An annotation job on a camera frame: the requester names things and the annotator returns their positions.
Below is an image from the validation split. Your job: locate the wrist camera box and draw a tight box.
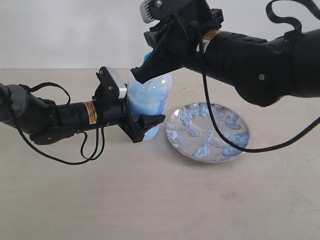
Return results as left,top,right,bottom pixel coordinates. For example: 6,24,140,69
139,0,165,24
96,66,127,101

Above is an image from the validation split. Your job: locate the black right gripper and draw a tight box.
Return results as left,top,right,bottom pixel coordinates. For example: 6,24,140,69
131,0,224,84

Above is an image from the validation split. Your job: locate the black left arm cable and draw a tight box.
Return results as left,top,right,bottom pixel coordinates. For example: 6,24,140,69
0,82,106,166

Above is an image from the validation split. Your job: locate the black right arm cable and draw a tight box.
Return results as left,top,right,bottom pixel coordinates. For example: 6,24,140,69
199,0,320,153

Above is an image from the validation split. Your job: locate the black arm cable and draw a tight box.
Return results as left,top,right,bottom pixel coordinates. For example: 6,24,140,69
0,82,106,166
199,0,320,153

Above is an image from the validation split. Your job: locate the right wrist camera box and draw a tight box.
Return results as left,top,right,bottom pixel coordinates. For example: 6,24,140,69
139,0,165,24

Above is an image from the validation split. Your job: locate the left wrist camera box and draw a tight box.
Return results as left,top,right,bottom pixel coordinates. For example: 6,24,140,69
96,66,127,101

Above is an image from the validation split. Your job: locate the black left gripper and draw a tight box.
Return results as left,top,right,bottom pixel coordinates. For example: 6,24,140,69
92,84,166,143

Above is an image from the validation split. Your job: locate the round steel plate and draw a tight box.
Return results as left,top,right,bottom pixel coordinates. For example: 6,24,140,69
165,102,251,163

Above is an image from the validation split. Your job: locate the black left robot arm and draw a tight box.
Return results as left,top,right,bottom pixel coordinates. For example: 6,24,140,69
0,83,166,146

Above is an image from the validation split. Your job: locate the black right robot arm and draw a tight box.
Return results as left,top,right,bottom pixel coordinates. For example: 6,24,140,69
131,0,320,107

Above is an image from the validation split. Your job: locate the blue pump soap bottle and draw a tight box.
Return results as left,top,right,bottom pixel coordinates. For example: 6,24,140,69
126,51,173,142

